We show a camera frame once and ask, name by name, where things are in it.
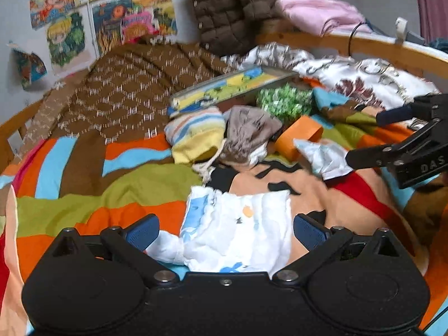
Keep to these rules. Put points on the grey brown soft hat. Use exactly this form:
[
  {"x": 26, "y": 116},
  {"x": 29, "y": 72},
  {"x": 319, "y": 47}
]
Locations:
[{"x": 248, "y": 130}]

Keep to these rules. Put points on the orange plastic ring cup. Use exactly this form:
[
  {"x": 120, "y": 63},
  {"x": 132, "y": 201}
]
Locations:
[{"x": 305, "y": 128}]

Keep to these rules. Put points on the pink comic character poster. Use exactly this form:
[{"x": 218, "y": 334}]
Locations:
[{"x": 137, "y": 25}]

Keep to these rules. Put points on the orange haired girl poster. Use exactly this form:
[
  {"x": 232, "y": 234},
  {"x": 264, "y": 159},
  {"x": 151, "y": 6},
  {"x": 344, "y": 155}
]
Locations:
[{"x": 43, "y": 12}]

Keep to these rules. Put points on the blonde anime character poster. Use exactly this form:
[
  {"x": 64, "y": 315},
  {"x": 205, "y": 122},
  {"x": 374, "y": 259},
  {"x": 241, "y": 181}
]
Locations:
[{"x": 66, "y": 40}]

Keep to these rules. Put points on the white blue baby cloth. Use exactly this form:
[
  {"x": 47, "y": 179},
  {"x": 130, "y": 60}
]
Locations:
[{"x": 224, "y": 232}]

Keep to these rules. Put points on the white floral satin quilt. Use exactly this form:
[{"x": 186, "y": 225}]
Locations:
[{"x": 371, "y": 82}]

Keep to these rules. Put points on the colourful striped bed sheet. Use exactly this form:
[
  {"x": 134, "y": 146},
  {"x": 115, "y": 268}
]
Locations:
[{"x": 82, "y": 183}]

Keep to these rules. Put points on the pink folded blanket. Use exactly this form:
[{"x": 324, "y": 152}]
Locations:
[{"x": 322, "y": 17}]

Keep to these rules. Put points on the white patterned small cloth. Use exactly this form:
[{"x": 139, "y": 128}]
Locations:
[{"x": 327, "y": 158}]

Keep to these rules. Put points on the brown quilted puffer jacket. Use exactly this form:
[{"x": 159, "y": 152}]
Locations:
[{"x": 229, "y": 27}]

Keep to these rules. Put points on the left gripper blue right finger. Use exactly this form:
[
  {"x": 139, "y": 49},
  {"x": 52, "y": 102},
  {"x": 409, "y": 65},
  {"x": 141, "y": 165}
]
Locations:
[{"x": 310, "y": 232}]

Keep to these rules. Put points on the dark swirl fire poster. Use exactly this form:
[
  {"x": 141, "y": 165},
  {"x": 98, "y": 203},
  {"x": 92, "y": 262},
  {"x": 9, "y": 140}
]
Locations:
[{"x": 107, "y": 18}]

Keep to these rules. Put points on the brown PF patterned quilt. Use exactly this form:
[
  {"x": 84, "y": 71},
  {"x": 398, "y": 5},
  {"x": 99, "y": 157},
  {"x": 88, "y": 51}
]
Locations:
[{"x": 124, "y": 96}]

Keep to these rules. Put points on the striped yellow knit hat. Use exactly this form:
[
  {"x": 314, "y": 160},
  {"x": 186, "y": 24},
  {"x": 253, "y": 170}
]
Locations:
[{"x": 196, "y": 136}]

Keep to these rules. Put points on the small folded paper picture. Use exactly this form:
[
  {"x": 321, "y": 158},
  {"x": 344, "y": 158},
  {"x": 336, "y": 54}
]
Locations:
[{"x": 30, "y": 67}]

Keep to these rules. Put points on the orange landscape poster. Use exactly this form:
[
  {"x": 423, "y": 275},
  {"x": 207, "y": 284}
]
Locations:
[{"x": 162, "y": 12}]

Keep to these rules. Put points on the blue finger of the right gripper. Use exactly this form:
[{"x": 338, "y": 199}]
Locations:
[
  {"x": 396, "y": 115},
  {"x": 376, "y": 156}
]

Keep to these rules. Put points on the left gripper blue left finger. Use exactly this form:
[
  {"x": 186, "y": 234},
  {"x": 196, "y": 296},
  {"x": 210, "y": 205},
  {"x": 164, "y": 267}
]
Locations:
[{"x": 143, "y": 232}]

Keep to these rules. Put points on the metal tray with colourful picture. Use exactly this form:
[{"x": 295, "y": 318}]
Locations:
[{"x": 221, "y": 90}]

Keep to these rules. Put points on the pink window curtain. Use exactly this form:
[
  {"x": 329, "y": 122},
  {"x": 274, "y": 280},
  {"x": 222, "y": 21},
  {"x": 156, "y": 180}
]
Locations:
[{"x": 433, "y": 19}]

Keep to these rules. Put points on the jar of green paper stars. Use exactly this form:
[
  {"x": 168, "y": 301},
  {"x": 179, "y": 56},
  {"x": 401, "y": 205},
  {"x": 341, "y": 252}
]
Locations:
[{"x": 287, "y": 103}]

